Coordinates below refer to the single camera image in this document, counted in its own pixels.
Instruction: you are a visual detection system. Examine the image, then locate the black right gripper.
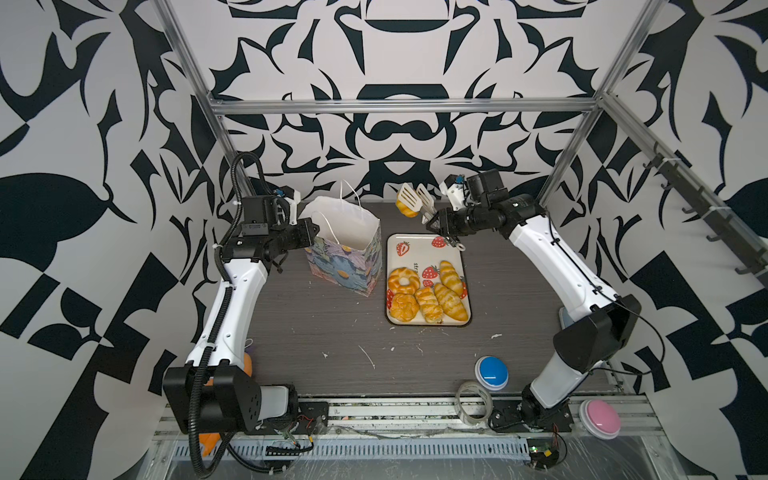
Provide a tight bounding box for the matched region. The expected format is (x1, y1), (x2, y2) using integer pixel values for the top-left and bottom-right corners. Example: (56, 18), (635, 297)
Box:
(424, 207), (490, 236)

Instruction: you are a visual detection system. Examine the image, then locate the croissant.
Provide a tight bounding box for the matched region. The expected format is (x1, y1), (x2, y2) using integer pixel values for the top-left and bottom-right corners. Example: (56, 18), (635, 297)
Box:
(434, 283), (469, 322)
(415, 287), (444, 324)
(439, 260), (465, 297)
(395, 200), (419, 218)

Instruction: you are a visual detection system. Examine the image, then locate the floral white paper bag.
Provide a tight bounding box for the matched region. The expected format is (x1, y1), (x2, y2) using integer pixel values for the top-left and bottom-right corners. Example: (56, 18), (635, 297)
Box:
(301, 192), (382, 297)

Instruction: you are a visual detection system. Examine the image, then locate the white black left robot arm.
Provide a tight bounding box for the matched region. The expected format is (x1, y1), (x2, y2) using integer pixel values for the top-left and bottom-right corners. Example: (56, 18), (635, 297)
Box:
(162, 188), (382, 442)

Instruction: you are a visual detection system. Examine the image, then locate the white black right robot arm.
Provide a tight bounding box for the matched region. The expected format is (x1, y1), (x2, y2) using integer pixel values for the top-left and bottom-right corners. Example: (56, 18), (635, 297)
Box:
(411, 170), (641, 419)

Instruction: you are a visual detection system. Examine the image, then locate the bottom left round bread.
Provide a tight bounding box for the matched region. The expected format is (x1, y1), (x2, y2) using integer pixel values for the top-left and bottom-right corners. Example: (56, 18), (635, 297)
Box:
(389, 294), (420, 323)

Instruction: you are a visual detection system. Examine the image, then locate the white strawberry tray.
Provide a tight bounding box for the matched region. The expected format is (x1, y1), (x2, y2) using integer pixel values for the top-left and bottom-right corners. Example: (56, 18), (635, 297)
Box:
(385, 233), (471, 327)

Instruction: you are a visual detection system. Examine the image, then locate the blue push button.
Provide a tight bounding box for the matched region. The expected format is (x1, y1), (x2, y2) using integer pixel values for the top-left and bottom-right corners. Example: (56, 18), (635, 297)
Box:
(474, 356), (509, 392)

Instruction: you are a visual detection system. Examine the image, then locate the clear tape roll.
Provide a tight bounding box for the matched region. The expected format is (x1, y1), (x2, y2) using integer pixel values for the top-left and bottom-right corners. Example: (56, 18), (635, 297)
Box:
(453, 381), (493, 427)

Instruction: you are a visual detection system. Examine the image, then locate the small circuit board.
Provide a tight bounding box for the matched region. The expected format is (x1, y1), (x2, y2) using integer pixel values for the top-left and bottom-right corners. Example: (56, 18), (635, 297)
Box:
(527, 436), (568, 472)

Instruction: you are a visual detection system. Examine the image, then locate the pink push button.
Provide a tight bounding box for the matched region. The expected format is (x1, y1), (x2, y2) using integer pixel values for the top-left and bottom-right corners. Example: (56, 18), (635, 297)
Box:
(579, 400), (621, 440)

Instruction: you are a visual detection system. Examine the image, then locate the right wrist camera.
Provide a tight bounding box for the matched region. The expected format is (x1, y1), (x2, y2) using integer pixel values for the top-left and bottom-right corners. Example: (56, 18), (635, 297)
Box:
(439, 174), (466, 211)

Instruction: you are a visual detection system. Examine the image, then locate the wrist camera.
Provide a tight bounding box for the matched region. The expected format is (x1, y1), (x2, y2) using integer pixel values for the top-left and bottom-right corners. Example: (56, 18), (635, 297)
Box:
(275, 186), (302, 226)
(439, 174), (466, 211)

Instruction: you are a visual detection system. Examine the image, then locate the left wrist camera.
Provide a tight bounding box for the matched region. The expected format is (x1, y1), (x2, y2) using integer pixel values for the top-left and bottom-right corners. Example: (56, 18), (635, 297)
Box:
(275, 186), (302, 226)

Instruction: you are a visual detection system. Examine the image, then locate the ring donut bread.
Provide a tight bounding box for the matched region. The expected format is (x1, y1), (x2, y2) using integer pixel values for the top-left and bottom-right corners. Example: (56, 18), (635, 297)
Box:
(387, 267), (421, 295)

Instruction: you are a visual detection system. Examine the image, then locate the black corrugated cable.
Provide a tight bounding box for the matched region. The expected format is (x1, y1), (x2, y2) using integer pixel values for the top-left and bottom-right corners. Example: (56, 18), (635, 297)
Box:
(187, 151), (316, 479)

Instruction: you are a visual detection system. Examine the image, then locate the wall hook rail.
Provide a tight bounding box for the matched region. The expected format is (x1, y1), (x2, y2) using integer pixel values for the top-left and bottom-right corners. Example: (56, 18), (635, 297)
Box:
(643, 141), (767, 289)

